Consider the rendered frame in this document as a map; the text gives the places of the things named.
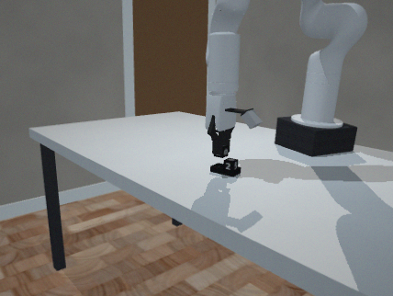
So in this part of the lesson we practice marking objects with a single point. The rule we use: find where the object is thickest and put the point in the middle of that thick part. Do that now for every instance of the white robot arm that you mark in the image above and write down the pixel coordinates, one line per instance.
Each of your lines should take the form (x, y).
(343, 23)

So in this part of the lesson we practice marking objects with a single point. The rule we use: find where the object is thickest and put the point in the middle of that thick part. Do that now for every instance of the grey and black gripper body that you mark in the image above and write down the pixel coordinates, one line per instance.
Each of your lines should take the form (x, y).
(216, 105)

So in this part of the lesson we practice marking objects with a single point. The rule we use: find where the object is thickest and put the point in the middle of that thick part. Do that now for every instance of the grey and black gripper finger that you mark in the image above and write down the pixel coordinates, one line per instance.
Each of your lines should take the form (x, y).
(226, 135)
(217, 144)

